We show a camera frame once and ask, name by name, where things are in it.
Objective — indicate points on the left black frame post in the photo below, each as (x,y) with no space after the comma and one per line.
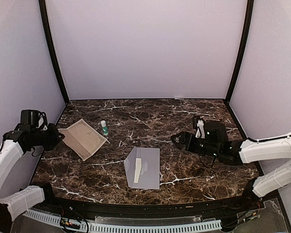
(51,50)

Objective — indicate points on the white slotted cable duct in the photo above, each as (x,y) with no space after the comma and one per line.
(102,224)

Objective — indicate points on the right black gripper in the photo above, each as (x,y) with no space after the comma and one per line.
(189,146)

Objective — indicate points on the right black frame post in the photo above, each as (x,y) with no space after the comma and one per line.
(241,50)

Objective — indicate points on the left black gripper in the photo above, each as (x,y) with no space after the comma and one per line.
(55,138)

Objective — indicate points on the black frame post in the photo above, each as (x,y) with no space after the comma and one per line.
(241,50)
(51,50)

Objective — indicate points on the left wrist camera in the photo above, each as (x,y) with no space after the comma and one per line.
(30,117)

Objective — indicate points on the black front rail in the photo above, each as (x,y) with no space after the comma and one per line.
(216,208)

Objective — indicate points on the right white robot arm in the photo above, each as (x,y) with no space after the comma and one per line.
(211,139)

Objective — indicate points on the beige decorated letter sheet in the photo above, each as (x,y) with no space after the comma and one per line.
(83,139)

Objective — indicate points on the green glue stick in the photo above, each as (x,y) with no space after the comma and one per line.
(104,128)

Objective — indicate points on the grey envelope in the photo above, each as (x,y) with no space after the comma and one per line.
(150,173)

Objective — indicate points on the white letter paper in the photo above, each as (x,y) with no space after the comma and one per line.
(138,168)

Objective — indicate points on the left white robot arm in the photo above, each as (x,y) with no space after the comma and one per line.
(32,131)

